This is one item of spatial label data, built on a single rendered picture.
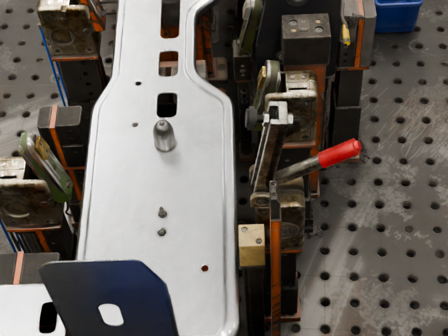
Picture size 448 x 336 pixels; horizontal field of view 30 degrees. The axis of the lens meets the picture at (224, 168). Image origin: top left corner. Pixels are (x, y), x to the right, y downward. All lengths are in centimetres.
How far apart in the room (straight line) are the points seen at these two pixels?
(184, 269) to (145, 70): 37
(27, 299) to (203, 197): 28
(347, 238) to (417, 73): 43
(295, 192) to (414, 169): 51
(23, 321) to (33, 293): 4
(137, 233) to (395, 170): 61
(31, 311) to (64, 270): 37
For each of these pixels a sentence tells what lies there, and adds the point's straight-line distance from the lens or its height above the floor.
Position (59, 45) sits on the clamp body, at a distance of 149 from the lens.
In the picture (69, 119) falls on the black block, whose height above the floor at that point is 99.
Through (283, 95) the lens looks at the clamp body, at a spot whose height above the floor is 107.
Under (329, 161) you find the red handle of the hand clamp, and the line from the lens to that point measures 107.
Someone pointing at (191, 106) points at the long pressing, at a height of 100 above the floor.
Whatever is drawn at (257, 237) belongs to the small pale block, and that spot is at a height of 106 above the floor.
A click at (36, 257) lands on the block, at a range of 121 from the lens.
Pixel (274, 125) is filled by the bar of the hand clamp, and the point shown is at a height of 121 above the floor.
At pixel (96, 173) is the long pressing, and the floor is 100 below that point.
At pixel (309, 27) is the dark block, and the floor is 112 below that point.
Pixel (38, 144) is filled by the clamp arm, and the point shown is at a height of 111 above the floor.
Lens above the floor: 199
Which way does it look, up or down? 54 degrees down
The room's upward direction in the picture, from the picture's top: 5 degrees counter-clockwise
